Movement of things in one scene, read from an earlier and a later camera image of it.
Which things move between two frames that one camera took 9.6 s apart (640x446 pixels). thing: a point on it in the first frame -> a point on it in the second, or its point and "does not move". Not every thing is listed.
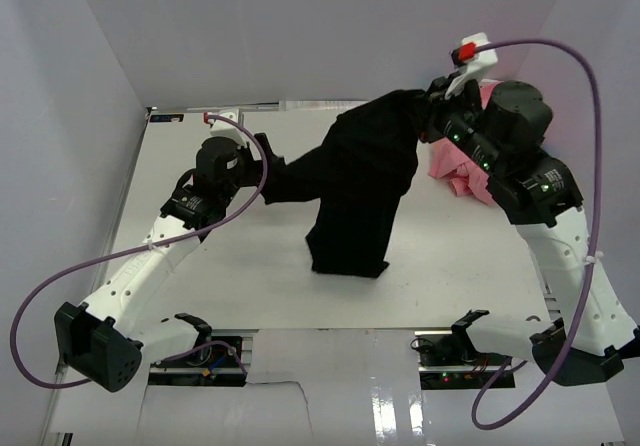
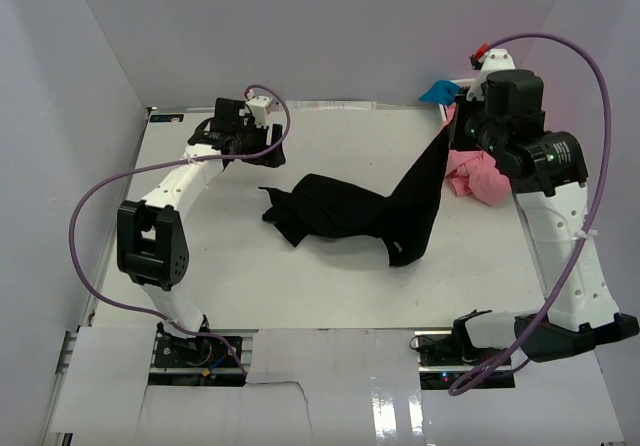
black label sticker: [163, 118] does not move
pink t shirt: [465, 172] does not move
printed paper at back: [320, 105] does not move
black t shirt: [359, 177] -> [402, 219]
